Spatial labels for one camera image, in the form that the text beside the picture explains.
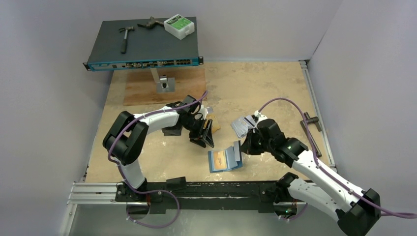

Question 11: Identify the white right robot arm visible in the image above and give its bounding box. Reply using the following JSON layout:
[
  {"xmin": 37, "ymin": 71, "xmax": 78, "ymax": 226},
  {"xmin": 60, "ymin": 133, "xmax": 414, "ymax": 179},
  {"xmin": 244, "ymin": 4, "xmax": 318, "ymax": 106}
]
[{"xmin": 241, "ymin": 118, "xmax": 382, "ymax": 236}]

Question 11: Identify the blue leather card holder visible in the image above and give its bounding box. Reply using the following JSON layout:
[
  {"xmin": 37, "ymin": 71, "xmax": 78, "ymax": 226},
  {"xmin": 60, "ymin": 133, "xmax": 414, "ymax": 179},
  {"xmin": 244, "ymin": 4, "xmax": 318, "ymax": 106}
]
[{"xmin": 208, "ymin": 146, "xmax": 243, "ymax": 173}]

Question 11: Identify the brown wooden board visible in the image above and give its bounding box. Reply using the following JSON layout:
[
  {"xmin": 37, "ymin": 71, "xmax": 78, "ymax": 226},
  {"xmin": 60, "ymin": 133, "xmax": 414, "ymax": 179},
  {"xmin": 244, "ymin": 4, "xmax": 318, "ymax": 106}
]
[{"xmin": 123, "ymin": 67, "xmax": 206, "ymax": 106}]

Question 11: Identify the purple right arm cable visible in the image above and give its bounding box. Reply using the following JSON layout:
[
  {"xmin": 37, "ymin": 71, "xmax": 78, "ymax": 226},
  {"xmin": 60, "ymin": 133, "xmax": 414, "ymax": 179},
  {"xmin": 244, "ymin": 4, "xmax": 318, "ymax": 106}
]
[{"xmin": 259, "ymin": 97, "xmax": 417, "ymax": 219}]

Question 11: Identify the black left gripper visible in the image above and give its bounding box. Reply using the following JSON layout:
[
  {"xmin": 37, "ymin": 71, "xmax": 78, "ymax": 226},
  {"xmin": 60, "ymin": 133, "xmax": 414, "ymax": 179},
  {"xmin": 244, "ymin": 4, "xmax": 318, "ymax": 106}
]
[{"xmin": 180, "ymin": 116, "xmax": 213, "ymax": 148}]

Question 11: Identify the white green plastic box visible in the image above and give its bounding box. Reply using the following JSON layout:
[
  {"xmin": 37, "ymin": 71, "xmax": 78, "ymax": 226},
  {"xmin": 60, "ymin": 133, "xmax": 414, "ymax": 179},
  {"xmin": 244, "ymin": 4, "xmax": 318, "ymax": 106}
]
[{"xmin": 163, "ymin": 14, "xmax": 197, "ymax": 40}]

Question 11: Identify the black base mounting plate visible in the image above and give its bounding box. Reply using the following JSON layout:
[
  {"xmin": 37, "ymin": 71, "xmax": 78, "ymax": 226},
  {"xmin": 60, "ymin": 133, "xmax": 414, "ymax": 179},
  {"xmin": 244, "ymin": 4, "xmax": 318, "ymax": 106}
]
[{"xmin": 115, "ymin": 180, "xmax": 302, "ymax": 217}]

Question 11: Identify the black handled hammer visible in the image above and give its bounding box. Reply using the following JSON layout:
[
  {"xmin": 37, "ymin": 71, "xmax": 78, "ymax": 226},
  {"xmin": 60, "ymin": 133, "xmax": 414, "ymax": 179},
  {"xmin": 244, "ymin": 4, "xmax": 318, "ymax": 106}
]
[{"xmin": 119, "ymin": 26, "xmax": 135, "ymax": 54}]

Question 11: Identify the single white credit card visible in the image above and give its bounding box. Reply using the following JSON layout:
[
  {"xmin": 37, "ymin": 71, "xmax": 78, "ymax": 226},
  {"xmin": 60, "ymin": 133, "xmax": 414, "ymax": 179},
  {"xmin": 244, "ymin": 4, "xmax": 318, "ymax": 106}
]
[{"xmin": 233, "ymin": 140, "xmax": 242, "ymax": 162}]

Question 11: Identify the grey metal stand bracket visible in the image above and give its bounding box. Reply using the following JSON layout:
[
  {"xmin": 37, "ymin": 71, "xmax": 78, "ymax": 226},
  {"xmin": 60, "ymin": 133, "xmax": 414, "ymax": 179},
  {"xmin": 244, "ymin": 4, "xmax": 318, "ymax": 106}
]
[{"xmin": 150, "ymin": 68, "xmax": 176, "ymax": 93}]

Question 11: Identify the black credit card stack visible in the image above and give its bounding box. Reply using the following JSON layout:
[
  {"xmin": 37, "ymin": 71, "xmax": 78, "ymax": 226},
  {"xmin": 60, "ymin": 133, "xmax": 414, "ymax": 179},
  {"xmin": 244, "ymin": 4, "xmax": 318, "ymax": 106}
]
[{"xmin": 161, "ymin": 125, "xmax": 182, "ymax": 136}]

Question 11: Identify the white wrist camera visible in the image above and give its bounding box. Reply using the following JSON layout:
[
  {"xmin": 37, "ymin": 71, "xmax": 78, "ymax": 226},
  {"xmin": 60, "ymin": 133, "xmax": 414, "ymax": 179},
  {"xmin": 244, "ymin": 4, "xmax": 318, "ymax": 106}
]
[
  {"xmin": 199, "ymin": 106, "xmax": 214, "ymax": 120},
  {"xmin": 254, "ymin": 110, "xmax": 268, "ymax": 123}
]

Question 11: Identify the dark metal clamp tool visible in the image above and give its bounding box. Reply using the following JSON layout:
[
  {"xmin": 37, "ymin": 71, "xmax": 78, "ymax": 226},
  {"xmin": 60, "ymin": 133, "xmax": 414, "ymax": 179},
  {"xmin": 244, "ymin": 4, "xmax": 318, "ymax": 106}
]
[{"xmin": 137, "ymin": 16, "xmax": 164, "ymax": 29}]

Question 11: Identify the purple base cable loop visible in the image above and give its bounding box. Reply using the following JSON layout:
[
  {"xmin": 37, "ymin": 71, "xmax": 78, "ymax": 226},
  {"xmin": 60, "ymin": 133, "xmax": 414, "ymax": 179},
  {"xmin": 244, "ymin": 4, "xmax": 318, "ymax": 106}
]
[{"xmin": 125, "ymin": 189, "xmax": 181, "ymax": 229}]

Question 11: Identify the single orange credit card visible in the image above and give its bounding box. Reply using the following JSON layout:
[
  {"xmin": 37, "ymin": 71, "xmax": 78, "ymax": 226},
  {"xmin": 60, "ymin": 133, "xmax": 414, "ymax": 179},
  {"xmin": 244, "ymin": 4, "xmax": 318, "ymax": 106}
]
[{"xmin": 212, "ymin": 150, "xmax": 228, "ymax": 170}]

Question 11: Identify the blue network switch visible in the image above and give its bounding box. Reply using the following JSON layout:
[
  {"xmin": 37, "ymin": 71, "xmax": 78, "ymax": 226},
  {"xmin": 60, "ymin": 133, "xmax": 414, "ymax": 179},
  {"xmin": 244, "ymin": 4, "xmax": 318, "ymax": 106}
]
[{"xmin": 83, "ymin": 19, "xmax": 204, "ymax": 71}]

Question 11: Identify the grey metal pipe handle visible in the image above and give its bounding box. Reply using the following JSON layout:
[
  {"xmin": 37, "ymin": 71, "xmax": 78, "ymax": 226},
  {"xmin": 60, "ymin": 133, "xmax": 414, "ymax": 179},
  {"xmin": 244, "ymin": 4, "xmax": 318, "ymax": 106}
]
[{"xmin": 300, "ymin": 112, "xmax": 322, "ymax": 158}]

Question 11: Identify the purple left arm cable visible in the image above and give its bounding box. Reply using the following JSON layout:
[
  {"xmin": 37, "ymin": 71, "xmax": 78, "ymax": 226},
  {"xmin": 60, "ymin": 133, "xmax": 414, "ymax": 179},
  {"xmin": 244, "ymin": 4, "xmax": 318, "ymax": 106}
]
[{"xmin": 107, "ymin": 90, "xmax": 209, "ymax": 193}]

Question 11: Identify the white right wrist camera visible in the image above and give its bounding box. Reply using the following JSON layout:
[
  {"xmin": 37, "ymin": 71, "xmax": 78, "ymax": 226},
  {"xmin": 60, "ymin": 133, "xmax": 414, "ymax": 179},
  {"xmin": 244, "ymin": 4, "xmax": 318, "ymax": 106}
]
[{"xmin": 254, "ymin": 110, "xmax": 268, "ymax": 123}]

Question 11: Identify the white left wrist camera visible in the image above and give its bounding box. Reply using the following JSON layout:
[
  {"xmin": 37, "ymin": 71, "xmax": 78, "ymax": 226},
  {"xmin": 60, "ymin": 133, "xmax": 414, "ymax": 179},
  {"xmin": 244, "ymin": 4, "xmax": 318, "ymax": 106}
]
[{"xmin": 199, "ymin": 106, "xmax": 214, "ymax": 120}]

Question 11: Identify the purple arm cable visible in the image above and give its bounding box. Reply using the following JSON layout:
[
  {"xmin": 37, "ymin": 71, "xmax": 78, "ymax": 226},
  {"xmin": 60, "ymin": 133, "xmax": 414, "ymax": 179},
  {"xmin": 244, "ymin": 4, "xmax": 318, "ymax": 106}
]
[
  {"xmin": 259, "ymin": 97, "xmax": 417, "ymax": 219},
  {"xmin": 107, "ymin": 90, "xmax": 209, "ymax": 193}
]

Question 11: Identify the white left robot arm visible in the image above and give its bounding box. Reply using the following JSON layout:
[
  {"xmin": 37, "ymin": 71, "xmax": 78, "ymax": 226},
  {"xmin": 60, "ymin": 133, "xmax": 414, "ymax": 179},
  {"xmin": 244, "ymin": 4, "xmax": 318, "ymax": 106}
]
[{"xmin": 102, "ymin": 95, "xmax": 214, "ymax": 201}]

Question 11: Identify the black block on base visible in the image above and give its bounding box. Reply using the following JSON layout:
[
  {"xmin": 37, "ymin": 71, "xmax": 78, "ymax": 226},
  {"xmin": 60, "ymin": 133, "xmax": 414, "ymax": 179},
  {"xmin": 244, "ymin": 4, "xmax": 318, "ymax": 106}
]
[{"xmin": 166, "ymin": 177, "xmax": 187, "ymax": 191}]

